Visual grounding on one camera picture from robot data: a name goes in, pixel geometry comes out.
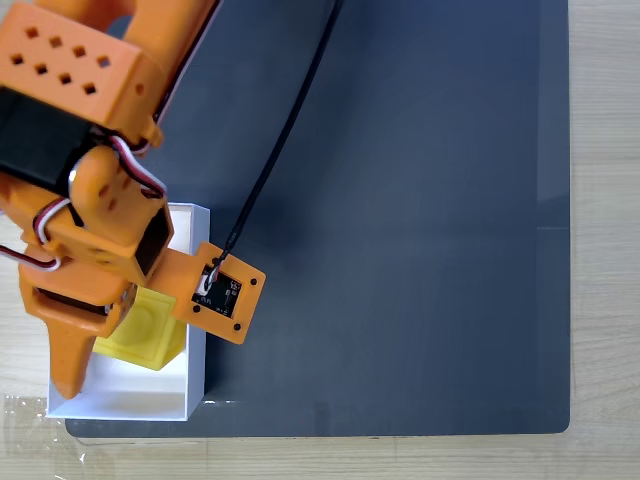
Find yellow embossed block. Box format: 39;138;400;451
93;286;187;372

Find clear adhesive tape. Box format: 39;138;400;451
0;393;87;467

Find dark grey textured mat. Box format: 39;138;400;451
64;0;572;440

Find red white black servo wires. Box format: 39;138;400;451
107;133;168;200
0;196;74;274

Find orange gripper camera mount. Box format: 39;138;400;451
159;241;267;346

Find white open box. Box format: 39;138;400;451
45;202;212;421

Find black camera cable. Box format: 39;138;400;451
212;0;344;289

